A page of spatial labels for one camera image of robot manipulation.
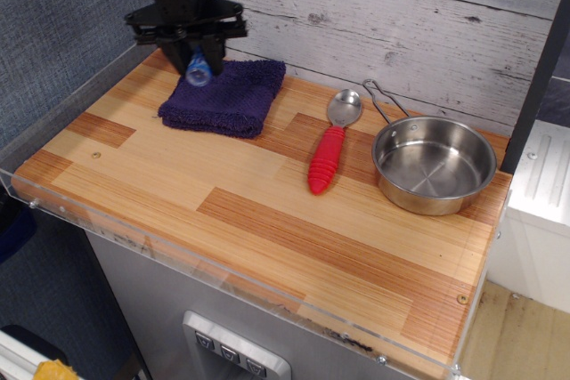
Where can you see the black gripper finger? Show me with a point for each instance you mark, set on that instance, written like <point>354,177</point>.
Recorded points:
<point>213,49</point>
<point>179,53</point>

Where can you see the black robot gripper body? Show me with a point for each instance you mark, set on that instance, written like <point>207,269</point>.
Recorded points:
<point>187,20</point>

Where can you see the blue gum bottle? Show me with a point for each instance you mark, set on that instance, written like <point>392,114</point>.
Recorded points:
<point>198,72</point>

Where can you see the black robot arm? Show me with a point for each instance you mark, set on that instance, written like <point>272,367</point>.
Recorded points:
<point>182,27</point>

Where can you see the dark blue object at left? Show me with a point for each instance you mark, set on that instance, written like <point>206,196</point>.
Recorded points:
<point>17,226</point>

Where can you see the yellow object at corner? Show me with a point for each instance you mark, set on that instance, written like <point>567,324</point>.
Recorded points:
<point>55,370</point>

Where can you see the purple folded towel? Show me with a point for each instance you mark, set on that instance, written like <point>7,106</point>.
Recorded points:
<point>235,103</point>

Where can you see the clear acrylic table guard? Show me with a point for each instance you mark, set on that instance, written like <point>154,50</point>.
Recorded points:
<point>399,288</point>

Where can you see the small stainless steel pan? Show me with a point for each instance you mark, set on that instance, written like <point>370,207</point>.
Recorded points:
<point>430,165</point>

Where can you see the silver cabinet with dispenser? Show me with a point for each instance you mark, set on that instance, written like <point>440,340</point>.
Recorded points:
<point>188,329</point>

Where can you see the white side appliance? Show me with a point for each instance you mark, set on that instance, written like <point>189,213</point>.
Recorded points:
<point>531,253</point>

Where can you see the red handled metal spoon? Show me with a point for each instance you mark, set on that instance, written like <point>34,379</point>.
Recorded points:
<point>344,109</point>

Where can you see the dark right vertical post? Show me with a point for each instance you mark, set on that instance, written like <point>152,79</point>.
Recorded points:
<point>538,87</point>

